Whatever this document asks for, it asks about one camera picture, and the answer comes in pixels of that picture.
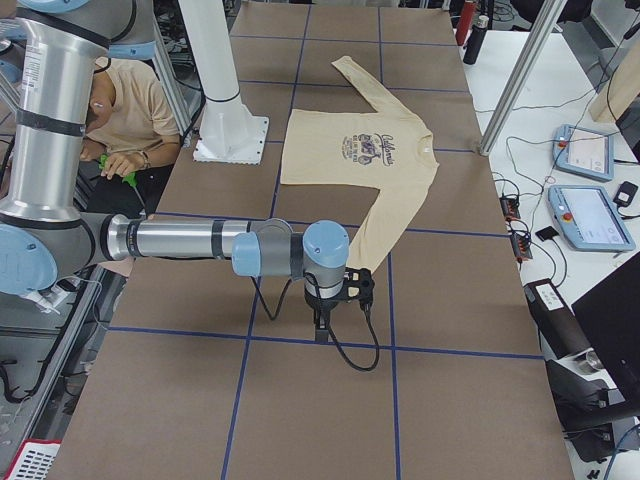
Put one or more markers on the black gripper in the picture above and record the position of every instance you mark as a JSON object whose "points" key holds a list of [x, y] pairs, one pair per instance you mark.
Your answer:
{"points": [[320, 305]]}

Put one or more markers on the beige long sleeve shirt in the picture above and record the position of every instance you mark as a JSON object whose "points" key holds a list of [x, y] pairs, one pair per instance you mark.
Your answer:
{"points": [[389, 149]]}

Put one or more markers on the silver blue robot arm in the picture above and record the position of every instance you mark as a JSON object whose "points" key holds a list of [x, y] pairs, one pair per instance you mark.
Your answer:
{"points": [[45, 238]]}

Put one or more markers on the orange electronics board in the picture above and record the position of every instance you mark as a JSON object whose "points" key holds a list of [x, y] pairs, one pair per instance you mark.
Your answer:
{"points": [[510, 208]]}

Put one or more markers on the person in beige shirt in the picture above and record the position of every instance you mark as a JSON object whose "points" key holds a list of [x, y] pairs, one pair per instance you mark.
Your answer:
{"points": [[131, 132]]}

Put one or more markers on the lower blue teach pendant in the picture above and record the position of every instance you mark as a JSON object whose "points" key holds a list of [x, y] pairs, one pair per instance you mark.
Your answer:
{"points": [[588, 220]]}

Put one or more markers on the blue teach pendant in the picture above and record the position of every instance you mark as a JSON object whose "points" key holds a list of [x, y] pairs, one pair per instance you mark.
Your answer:
{"points": [[583, 152], [588, 220]]}

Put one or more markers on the black monitor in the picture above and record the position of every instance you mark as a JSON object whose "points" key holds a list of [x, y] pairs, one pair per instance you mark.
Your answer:
{"points": [[608, 314]]}

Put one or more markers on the upper blue teach pendant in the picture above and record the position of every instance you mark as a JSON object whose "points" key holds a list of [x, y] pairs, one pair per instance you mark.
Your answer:
{"points": [[583, 152]]}

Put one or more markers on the red white basket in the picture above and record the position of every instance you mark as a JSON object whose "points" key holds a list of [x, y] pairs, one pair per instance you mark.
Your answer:
{"points": [[33, 460]]}

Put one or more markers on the black power adapter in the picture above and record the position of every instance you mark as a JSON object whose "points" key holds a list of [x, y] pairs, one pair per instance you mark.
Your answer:
{"points": [[625, 194]]}

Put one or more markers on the red water bottle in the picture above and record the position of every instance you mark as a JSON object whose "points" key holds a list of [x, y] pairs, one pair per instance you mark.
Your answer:
{"points": [[466, 17]]}

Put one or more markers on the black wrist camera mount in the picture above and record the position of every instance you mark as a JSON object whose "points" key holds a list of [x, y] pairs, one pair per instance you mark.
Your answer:
{"points": [[360, 286]]}

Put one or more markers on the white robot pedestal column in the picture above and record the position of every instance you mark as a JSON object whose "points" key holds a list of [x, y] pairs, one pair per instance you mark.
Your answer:
{"points": [[228, 132]]}

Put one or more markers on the aluminium frame post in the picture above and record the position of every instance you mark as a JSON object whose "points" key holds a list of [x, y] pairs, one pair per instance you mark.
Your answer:
{"points": [[536, 40]]}

